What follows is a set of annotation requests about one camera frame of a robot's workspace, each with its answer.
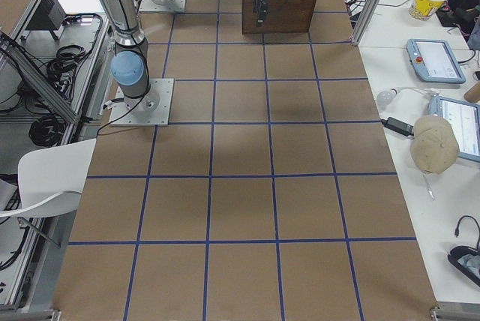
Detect blue teach pendant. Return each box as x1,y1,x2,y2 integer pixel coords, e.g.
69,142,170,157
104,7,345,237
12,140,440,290
428,96,479,163
406,39,467,84

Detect black usb cable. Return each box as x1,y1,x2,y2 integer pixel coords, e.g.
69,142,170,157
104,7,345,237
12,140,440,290
454,215,480,249

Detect black power adapter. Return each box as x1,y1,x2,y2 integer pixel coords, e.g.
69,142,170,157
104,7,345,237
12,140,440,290
381,117,414,137

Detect yellow popcorn paper cup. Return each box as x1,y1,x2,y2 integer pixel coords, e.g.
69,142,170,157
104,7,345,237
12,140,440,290
409,0,447,21

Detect white light bulb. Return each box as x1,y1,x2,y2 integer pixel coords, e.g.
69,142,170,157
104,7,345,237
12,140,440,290
376,88,399,108

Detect black tray with cloth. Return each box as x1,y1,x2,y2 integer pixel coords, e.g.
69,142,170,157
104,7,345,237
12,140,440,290
447,246,479,286

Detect white plastic chair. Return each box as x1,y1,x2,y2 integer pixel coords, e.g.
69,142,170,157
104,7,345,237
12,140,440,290
1,138,96,248

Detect cardboard tube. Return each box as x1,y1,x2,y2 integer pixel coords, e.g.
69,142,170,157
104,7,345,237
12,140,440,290
463,82,480,104

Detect beige baseball cap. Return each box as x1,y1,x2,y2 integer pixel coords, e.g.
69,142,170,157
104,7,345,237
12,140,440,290
410,115,460,174

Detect coiled black cables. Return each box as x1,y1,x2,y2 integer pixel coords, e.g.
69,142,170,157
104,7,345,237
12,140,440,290
46,45,93,88

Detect lower blue teach pendant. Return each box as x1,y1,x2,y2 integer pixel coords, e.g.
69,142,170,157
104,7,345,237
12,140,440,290
428,96,479,163

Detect dark wooden drawer box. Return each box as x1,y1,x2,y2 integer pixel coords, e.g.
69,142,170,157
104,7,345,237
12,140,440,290
241,0,317,35

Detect upper blue teach pendant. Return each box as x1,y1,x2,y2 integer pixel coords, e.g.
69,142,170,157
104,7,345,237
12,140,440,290
406,39,467,84

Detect grey control box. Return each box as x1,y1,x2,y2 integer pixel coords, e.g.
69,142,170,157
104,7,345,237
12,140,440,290
25,0,67,41

